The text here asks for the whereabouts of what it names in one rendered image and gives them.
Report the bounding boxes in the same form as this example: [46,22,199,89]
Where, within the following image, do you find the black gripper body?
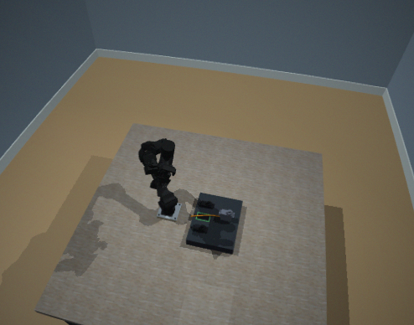
[150,160,176,189]

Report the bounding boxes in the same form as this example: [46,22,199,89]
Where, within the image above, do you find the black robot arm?
[138,138,178,217]

